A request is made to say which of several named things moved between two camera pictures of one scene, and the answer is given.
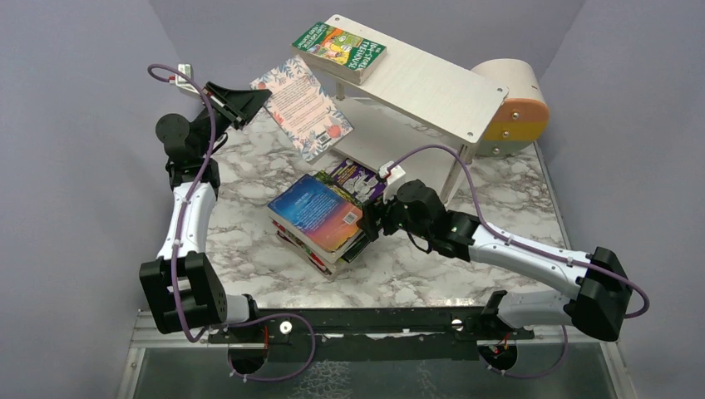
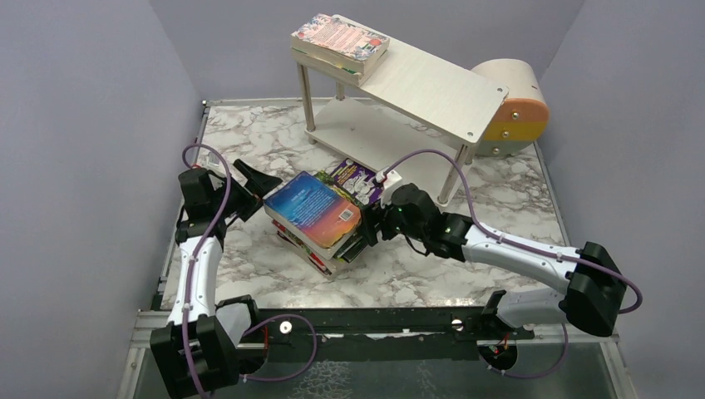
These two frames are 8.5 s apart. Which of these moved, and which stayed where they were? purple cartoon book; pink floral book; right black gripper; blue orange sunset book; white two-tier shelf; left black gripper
Moved: pink floral book; left black gripper
Stayed: white two-tier shelf; right black gripper; blue orange sunset book; purple cartoon book
